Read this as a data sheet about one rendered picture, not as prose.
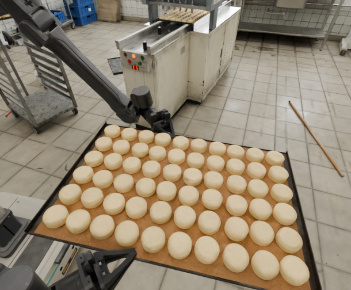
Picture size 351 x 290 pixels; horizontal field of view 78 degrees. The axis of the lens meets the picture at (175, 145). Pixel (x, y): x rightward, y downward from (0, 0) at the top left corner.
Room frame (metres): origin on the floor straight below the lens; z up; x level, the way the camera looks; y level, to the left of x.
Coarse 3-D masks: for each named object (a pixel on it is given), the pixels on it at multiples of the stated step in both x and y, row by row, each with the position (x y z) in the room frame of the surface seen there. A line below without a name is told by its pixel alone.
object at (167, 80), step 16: (160, 32) 2.19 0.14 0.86; (128, 48) 1.82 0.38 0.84; (144, 48) 1.79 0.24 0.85; (176, 48) 2.04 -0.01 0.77; (160, 64) 1.77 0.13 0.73; (176, 64) 2.04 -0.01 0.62; (128, 80) 1.82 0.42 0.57; (144, 80) 1.74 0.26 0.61; (160, 80) 1.75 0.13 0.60; (176, 80) 2.04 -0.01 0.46; (128, 96) 1.83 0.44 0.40; (160, 96) 1.74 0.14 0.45; (176, 96) 2.04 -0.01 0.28; (176, 112) 2.11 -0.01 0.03; (144, 128) 1.80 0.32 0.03
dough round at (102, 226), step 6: (102, 216) 0.25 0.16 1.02; (108, 216) 0.25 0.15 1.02; (96, 222) 0.23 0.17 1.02; (102, 222) 0.23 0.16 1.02; (108, 222) 0.23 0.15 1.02; (90, 228) 0.22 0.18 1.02; (96, 228) 0.22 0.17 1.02; (102, 228) 0.22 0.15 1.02; (108, 228) 0.22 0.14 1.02; (114, 228) 0.23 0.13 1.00; (96, 234) 0.21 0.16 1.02; (102, 234) 0.21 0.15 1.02; (108, 234) 0.21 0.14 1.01
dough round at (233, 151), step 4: (228, 148) 0.48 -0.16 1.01; (232, 148) 0.48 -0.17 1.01; (236, 148) 0.48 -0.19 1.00; (240, 148) 0.48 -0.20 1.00; (228, 152) 0.46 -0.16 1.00; (232, 152) 0.46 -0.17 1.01; (236, 152) 0.46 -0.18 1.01; (240, 152) 0.46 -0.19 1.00; (244, 152) 0.46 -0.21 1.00; (228, 156) 0.46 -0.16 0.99; (232, 156) 0.45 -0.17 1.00; (236, 156) 0.45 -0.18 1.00; (240, 156) 0.45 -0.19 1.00
